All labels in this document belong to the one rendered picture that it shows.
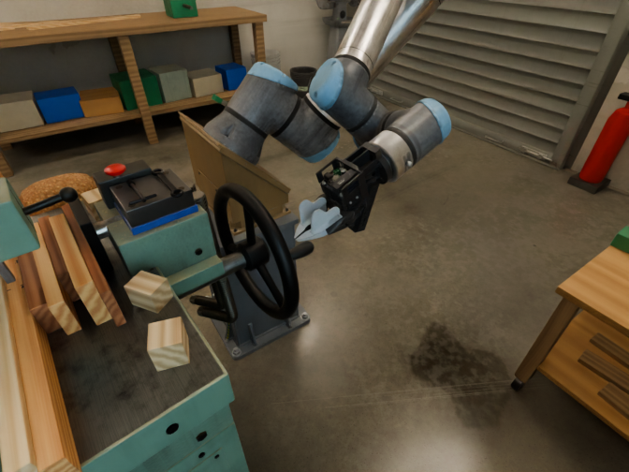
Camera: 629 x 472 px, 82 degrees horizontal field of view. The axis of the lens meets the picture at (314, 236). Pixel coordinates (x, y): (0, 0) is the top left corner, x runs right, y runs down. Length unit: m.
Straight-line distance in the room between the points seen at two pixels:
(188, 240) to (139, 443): 0.28
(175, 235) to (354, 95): 0.43
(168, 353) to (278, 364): 1.08
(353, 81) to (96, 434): 0.68
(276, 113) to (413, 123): 0.53
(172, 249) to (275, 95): 0.66
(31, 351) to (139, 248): 0.18
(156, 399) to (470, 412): 1.23
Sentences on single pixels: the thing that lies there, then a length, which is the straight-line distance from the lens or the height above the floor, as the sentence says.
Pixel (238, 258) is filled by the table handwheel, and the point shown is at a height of 0.83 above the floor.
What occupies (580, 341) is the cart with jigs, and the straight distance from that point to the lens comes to 1.65.
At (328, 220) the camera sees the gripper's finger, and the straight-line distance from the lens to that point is 0.64.
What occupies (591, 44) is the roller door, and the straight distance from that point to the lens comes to 3.09.
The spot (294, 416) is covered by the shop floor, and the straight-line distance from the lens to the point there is 1.42.
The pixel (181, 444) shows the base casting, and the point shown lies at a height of 0.75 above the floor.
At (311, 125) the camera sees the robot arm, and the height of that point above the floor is 0.85.
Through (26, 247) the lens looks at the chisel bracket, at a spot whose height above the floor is 1.01.
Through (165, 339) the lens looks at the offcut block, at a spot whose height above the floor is 0.94.
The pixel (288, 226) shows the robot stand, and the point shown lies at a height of 0.53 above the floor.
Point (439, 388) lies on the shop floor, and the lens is 1.53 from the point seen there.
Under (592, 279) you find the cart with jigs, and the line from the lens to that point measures 1.33.
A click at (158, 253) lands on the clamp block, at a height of 0.92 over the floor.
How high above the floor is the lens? 1.28
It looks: 39 degrees down
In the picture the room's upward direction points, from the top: straight up
